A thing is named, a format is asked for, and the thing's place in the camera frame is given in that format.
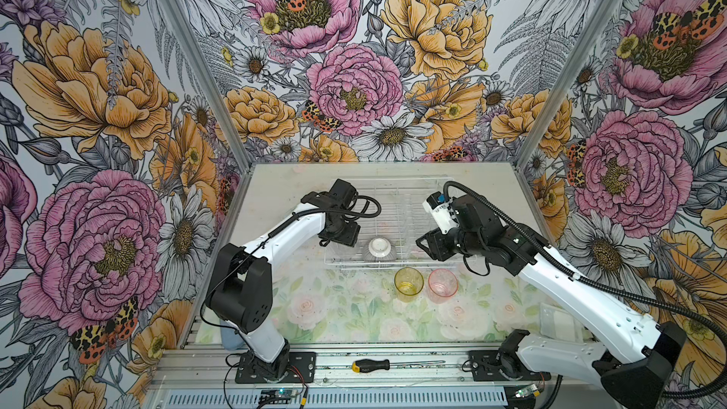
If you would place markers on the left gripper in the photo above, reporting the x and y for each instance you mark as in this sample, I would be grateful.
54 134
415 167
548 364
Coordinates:
347 239

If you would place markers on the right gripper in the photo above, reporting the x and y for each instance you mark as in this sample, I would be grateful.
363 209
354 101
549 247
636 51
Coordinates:
436 242

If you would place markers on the white wire dish rack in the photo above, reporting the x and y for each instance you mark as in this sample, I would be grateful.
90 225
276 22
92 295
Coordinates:
402 221

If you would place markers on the pink glass cup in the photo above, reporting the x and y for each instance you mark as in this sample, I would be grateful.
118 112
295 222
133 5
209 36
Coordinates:
442 285

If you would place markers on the yellow glass cup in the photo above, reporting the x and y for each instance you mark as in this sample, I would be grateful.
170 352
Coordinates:
409 284

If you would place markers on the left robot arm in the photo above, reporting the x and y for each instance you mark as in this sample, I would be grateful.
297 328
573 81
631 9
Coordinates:
241 286

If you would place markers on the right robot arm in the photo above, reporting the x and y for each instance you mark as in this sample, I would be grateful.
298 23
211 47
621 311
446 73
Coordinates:
632 356

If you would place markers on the white square dish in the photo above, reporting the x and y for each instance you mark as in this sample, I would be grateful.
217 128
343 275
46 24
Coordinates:
558 324

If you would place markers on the clear glass cup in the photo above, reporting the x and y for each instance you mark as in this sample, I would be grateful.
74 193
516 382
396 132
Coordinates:
344 255

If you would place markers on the striped small bowl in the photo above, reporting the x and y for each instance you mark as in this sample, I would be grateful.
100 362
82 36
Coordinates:
379 250

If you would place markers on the black yellow screwdriver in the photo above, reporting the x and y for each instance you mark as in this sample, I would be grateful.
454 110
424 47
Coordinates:
365 366

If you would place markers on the blue grey sponge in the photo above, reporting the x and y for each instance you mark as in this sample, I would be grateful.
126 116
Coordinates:
231 339

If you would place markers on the white vented panel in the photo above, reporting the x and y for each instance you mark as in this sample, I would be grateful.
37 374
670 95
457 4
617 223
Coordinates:
377 397

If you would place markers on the green circuit board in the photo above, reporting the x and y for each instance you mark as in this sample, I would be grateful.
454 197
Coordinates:
282 396

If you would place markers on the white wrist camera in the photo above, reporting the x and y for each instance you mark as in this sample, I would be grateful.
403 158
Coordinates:
436 205

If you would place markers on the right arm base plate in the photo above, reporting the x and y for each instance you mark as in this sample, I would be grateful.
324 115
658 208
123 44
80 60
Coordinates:
483 364

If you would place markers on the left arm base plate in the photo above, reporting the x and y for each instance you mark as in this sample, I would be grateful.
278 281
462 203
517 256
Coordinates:
301 364

